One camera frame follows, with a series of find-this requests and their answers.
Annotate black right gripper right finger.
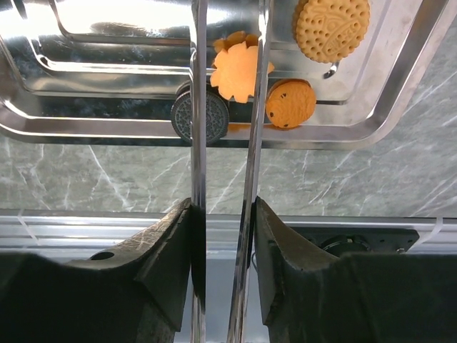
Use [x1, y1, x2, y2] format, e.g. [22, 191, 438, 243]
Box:
[254, 199, 456, 342]

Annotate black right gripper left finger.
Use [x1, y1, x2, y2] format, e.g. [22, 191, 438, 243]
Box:
[1, 200, 191, 342]

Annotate metal tongs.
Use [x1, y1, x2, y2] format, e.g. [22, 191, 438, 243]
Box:
[189, 1, 273, 342]

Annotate orange flower cookie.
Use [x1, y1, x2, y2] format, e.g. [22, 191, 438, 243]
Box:
[210, 31, 258, 104]

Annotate chocolate chip cookie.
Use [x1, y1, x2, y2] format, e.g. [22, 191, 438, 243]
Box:
[266, 79, 317, 129]

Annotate black sandwich cookie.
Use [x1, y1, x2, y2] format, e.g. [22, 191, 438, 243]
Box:
[171, 84, 229, 146]

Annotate stainless steel tray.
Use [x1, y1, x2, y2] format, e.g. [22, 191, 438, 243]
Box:
[1, 1, 456, 150]

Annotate round tan sandwich cookie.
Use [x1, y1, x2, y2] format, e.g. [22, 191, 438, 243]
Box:
[292, 0, 371, 63]

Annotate aluminium front rail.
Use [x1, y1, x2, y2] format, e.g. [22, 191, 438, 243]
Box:
[1, 209, 456, 261]

